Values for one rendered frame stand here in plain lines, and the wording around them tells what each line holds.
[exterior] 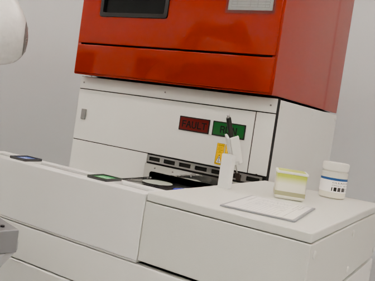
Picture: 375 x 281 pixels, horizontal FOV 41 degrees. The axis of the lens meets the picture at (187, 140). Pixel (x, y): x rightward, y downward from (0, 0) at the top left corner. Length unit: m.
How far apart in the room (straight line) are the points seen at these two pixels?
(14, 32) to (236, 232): 0.55
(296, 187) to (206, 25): 0.67
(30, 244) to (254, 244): 0.57
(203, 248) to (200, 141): 0.75
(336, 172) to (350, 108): 1.66
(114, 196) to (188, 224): 0.19
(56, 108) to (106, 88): 2.31
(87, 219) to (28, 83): 3.40
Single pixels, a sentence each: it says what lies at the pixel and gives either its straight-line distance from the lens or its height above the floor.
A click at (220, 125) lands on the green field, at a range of 1.65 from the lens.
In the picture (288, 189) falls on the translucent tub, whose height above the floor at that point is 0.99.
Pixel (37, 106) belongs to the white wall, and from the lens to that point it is 4.38.
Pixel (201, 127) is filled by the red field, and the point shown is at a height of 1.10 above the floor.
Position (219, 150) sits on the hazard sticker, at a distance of 1.65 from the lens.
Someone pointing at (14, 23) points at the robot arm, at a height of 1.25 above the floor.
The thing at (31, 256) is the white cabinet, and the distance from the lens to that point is 1.27.
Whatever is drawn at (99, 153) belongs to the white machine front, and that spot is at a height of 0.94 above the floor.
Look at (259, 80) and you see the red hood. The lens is 1.55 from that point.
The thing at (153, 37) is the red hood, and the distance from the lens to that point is 1.77.
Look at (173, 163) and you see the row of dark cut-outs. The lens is 1.74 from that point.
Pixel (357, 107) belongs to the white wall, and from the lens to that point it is 3.03.
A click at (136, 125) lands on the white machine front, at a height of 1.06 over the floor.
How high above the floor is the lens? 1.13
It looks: 3 degrees down
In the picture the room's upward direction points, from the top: 8 degrees clockwise
